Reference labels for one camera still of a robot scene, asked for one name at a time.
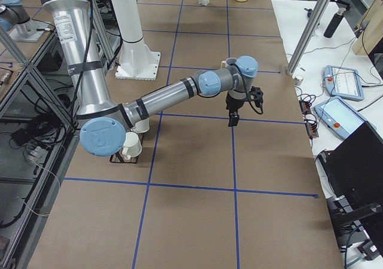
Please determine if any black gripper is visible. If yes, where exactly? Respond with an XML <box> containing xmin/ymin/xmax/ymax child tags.
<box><xmin>226</xmin><ymin>90</ymin><xmax>248</xmax><ymax>127</ymax></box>

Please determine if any white ceramic mug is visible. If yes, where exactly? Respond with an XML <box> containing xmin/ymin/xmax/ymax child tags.
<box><xmin>221</xmin><ymin>57</ymin><xmax>237</xmax><ymax>68</ymax></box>

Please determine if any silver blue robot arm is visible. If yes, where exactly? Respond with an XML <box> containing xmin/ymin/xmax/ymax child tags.
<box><xmin>41</xmin><ymin>0</ymin><xmax>263</xmax><ymax>158</ymax></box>
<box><xmin>1</xmin><ymin>0</ymin><xmax>44</xmax><ymax>42</ymax></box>

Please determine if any upper white rack cup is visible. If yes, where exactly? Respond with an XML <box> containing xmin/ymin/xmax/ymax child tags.
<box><xmin>132</xmin><ymin>118</ymin><xmax>150</xmax><ymax>133</ymax></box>

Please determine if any white rack cup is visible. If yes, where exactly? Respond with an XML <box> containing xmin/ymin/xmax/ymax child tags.
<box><xmin>122</xmin><ymin>132</ymin><xmax>142</xmax><ymax>160</ymax></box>
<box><xmin>132</xmin><ymin>118</ymin><xmax>150</xmax><ymax>133</ymax></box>

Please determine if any lower white rack cup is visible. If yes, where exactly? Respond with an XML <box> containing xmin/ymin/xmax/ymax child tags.
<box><xmin>122</xmin><ymin>132</ymin><xmax>142</xmax><ymax>160</ymax></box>

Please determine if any small metal cylinder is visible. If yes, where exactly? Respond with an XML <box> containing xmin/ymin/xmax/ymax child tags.
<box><xmin>293</xmin><ymin>75</ymin><xmax>303</xmax><ymax>86</ymax></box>

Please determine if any black power strip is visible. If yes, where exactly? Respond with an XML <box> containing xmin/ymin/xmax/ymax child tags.
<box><xmin>299</xmin><ymin>100</ymin><xmax>319</xmax><ymax>140</ymax></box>

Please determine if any near blue teach pendant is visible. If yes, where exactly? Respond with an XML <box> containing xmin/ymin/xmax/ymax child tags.
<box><xmin>314</xmin><ymin>96</ymin><xmax>367</xmax><ymax>140</ymax></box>

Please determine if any blue teach pendant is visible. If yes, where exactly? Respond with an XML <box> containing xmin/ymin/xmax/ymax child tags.
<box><xmin>323</xmin><ymin>65</ymin><xmax>364</xmax><ymax>101</ymax></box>
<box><xmin>314</xmin><ymin>96</ymin><xmax>367</xmax><ymax>140</ymax></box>

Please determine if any far blue teach pendant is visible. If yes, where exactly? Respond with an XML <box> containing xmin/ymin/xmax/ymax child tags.
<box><xmin>323</xmin><ymin>65</ymin><xmax>364</xmax><ymax>101</ymax></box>

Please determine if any black water bottle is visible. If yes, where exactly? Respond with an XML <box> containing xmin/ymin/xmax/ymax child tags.
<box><xmin>323</xmin><ymin>8</ymin><xmax>346</xmax><ymax>38</ymax></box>

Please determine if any black monitor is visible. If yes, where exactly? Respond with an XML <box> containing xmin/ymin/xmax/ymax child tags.
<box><xmin>318</xmin><ymin>122</ymin><xmax>382</xmax><ymax>207</ymax></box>

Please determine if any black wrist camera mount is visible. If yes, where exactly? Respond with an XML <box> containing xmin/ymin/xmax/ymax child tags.
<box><xmin>247</xmin><ymin>86</ymin><xmax>264</xmax><ymax>115</ymax></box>

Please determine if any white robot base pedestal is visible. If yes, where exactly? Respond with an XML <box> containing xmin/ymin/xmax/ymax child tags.
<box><xmin>111</xmin><ymin>0</ymin><xmax>161</xmax><ymax>81</ymax></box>

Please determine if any black wire cup rack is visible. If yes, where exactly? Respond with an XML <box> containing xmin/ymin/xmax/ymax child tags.
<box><xmin>109</xmin><ymin>132</ymin><xmax>144</xmax><ymax>164</ymax></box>

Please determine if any aluminium frame post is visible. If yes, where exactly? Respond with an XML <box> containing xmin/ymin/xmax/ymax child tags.
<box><xmin>286</xmin><ymin>0</ymin><xmax>330</xmax><ymax>76</ymax></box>

